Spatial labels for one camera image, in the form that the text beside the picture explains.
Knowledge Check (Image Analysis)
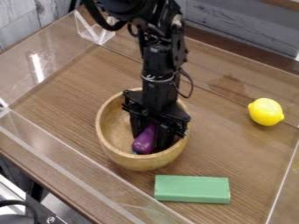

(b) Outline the black equipment at table edge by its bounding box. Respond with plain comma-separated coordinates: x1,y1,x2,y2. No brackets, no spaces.
0,199,61,224

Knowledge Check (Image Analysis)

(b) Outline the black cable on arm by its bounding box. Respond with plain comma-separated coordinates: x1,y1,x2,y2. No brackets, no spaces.
172,67,194,100

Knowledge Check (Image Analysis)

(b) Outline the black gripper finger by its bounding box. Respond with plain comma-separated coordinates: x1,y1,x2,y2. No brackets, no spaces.
154,122,182,151
129,113,148,137

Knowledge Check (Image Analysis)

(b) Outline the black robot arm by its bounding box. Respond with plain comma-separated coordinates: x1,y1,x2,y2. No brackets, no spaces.
82,0,190,155

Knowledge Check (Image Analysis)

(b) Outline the brown wooden bowl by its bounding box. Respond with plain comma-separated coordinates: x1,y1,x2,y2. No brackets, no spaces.
96,92,188,172

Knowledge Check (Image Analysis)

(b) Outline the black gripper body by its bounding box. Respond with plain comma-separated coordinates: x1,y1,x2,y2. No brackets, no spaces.
120,73,192,138

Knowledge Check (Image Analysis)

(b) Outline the purple toy eggplant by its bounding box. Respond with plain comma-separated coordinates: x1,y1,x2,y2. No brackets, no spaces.
132,123,154,155

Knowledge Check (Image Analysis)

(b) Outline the yellow lemon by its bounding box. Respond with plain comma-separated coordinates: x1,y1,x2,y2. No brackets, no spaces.
246,98,285,127

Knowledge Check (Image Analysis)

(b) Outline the clear acrylic corner bracket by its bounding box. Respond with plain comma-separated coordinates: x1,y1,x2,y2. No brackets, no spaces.
73,10,116,46

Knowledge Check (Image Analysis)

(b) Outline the green rectangular block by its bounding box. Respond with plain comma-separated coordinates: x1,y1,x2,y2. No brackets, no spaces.
153,175,230,204

